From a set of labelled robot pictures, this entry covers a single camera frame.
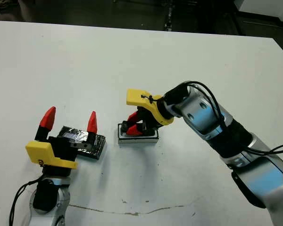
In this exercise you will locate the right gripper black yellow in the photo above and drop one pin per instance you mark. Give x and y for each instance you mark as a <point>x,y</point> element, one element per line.
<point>148,108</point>

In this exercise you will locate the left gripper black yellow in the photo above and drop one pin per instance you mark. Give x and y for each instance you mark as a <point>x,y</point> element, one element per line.
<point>59,153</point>

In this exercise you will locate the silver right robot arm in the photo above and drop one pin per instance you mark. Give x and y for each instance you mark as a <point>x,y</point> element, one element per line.
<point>250,150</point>

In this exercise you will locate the black glossy box lid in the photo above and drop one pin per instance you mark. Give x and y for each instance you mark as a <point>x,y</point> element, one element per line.
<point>97,147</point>

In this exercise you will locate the white camera box base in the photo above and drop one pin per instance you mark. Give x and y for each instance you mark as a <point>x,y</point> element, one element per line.
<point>136,140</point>

